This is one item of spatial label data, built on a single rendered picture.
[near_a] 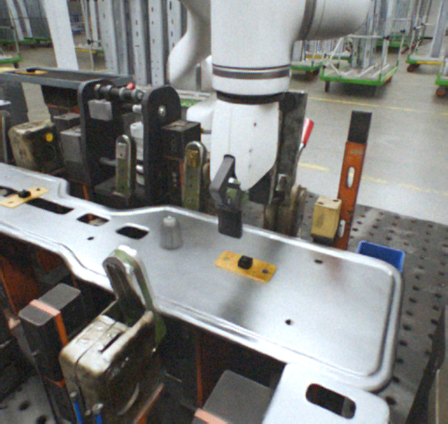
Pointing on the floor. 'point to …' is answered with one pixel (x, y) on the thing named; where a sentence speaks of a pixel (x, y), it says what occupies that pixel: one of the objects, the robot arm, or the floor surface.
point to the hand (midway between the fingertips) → (246, 212)
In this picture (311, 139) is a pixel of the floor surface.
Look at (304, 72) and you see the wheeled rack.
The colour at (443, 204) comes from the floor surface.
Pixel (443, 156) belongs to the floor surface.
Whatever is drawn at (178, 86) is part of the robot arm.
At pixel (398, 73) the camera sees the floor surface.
